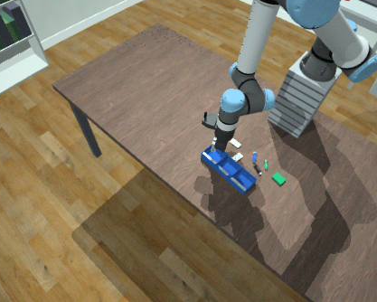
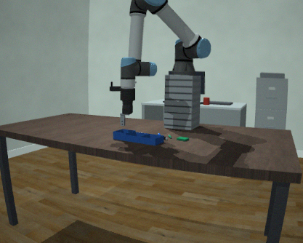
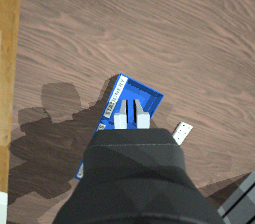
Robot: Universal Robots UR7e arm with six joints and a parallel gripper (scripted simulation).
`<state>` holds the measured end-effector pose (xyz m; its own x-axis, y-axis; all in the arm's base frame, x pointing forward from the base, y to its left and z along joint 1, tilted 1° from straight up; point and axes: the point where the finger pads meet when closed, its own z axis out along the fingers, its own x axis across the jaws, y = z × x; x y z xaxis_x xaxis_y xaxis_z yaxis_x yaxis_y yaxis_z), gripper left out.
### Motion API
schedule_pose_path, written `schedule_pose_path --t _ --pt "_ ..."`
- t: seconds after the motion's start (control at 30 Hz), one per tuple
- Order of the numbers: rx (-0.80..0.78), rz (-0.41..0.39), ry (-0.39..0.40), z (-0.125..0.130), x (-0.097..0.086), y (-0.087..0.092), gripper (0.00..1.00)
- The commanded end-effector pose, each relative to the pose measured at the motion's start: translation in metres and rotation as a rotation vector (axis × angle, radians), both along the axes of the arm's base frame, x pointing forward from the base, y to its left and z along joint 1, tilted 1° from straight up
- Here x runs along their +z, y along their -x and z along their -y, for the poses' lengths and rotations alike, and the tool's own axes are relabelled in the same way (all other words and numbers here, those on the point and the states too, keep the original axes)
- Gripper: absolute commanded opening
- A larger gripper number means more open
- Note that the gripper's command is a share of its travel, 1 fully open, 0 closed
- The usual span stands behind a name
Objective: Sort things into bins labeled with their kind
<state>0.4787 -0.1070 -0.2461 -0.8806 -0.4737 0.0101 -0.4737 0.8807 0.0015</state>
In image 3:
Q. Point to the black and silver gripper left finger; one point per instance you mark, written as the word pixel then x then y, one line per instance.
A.
pixel 121 118

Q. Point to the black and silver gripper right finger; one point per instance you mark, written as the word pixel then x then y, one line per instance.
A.
pixel 142 119

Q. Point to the white domino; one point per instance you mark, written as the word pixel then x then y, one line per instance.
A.
pixel 181 132

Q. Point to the blue three-compartment bin rack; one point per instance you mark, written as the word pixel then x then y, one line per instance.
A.
pixel 126 88

